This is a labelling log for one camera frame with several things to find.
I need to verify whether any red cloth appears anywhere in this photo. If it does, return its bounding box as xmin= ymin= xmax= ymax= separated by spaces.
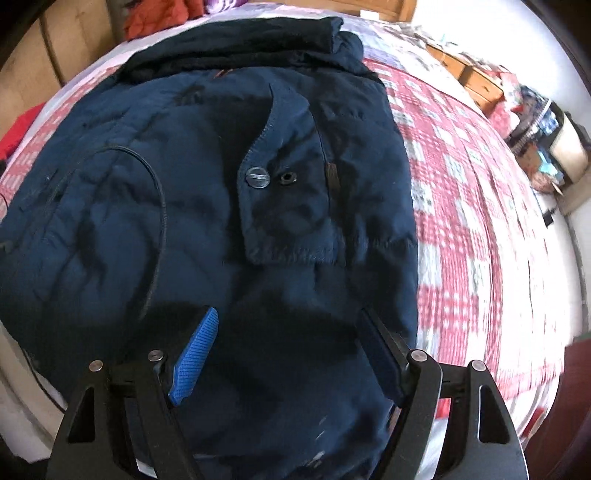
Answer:
xmin=0 ymin=104 xmax=48 ymax=161

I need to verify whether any wooden bed headboard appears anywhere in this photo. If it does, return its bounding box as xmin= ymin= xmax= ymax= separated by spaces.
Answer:
xmin=247 ymin=0 xmax=416 ymax=23

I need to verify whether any red checked blanket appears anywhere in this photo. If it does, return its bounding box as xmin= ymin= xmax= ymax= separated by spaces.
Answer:
xmin=0 ymin=55 xmax=570 ymax=444

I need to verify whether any wooden nightstand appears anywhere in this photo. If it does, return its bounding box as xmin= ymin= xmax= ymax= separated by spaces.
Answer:
xmin=427 ymin=44 xmax=505 ymax=114

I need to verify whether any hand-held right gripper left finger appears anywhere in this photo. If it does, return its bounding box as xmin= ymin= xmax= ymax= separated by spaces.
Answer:
xmin=46 ymin=306 xmax=220 ymax=480

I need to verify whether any dark patterned bag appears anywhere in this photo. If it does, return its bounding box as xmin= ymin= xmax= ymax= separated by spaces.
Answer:
xmin=507 ymin=85 xmax=556 ymax=149

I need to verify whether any thin black cord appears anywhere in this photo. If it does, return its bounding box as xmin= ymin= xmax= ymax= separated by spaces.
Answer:
xmin=58 ymin=145 xmax=168 ymax=319

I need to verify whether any wooden wardrobe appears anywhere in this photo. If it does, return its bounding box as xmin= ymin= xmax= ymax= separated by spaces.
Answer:
xmin=0 ymin=4 xmax=117 ymax=108

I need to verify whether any purple checked bedsheet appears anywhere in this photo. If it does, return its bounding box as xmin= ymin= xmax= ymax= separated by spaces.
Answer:
xmin=342 ymin=18 xmax=444 ymax=65

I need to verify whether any navy blue padded jacket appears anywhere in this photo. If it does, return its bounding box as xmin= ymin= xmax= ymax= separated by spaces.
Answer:
xmin=0 ymin=16 xmax=419 ymax=480

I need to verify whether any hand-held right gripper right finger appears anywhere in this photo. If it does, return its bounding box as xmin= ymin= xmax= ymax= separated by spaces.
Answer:
xmin=359 ymin=307 xmax=528 ymax=480

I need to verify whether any pink bag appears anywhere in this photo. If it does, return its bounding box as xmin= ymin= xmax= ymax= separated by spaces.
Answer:
xmin=488 ymin=104 xmax=519 ymax=136

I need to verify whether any cardboard box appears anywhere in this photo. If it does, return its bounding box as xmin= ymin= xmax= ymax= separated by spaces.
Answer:
xmin=531 ymin=102 xmax=591 ymax=214

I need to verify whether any orange-red quilt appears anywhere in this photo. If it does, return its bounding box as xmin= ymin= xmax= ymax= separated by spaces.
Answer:
xmin=124 ymin=0 xmax=205 ymax=41

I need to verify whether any dark brown cabinet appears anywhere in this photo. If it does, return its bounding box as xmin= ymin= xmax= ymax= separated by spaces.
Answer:
xmin=560 ymin=331 xmax=591 ymax=464

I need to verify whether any purple striped pillow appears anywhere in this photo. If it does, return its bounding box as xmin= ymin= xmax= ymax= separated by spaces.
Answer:
xmin=205 ymin=0 xmax=251 ymax=14

